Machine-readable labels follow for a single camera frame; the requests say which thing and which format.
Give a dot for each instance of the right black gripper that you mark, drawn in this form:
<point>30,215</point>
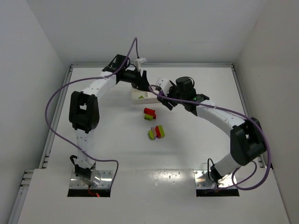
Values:
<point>169,95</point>

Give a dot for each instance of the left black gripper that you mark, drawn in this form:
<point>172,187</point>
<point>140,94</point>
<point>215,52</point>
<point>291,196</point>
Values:
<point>140,80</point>

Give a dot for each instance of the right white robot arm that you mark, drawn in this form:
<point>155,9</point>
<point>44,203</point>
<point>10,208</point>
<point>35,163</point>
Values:
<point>246,142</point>

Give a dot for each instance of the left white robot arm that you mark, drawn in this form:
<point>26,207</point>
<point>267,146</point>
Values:
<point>84,112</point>

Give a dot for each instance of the white three-compartment tray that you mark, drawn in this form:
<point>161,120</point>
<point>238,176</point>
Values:
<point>151,97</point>

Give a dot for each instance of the red flat lego brick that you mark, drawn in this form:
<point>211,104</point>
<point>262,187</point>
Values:
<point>149,111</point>

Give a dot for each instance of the red and green rounded lego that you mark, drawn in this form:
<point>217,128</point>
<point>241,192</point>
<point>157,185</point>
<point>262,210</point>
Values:
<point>150,116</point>

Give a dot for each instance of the green red purple lego stack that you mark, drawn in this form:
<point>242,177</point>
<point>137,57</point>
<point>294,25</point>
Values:
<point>156,132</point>

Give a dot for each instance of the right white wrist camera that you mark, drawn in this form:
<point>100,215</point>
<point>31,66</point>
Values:
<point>164,85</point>

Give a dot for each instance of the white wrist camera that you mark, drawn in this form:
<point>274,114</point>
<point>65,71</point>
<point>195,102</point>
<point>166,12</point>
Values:
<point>138,62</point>
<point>164,85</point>

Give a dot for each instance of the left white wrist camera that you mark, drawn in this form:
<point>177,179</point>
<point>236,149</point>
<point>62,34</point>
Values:
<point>138,62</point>

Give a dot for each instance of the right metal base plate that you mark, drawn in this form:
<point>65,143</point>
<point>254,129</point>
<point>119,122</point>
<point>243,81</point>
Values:
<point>202,182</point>

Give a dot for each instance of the metal base plate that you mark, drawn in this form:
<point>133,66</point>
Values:
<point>100,179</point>
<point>202,182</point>

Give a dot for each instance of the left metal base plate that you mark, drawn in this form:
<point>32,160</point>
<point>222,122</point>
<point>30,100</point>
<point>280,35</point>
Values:
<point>100,179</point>

